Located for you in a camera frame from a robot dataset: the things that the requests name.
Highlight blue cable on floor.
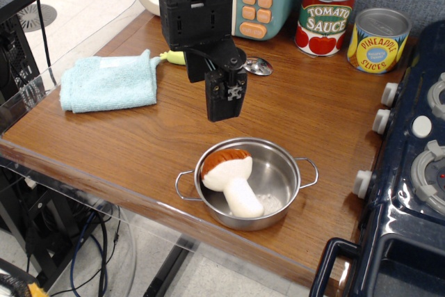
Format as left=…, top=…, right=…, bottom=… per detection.
left=70, top=210, right=108, bottom=297

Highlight stainless steel pot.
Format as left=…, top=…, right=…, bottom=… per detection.
left=190, top=137, right=306, bottom=231

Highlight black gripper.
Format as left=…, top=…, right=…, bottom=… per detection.
left=159, top=0, right=248, bottom=122

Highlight plush mushroom toy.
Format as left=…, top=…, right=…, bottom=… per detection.
left=201, top=149, right=265, bottom=218

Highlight spoon with green handle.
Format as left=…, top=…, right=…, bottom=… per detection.
left=159, top=50, right=273, bottom=76

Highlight black cable on floor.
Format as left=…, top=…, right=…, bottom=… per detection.
left=48, top=206, right=122, bottom=297

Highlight tomato sauce tin can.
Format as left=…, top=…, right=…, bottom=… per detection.
left=295, top=0, right=355, bottom=56

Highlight light blue cloth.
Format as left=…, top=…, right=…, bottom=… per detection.
left=60, top=49, right=161, bottom=113

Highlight pineapple slices tin can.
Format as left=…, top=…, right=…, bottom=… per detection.
left=347, top=8, right=412, bottom=74

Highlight dark blue toy stove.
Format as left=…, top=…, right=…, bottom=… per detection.
left=310, top=21, right=444, bottom=296

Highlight black table leg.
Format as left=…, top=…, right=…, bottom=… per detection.
left=143, top=246, right=189, bottom=297

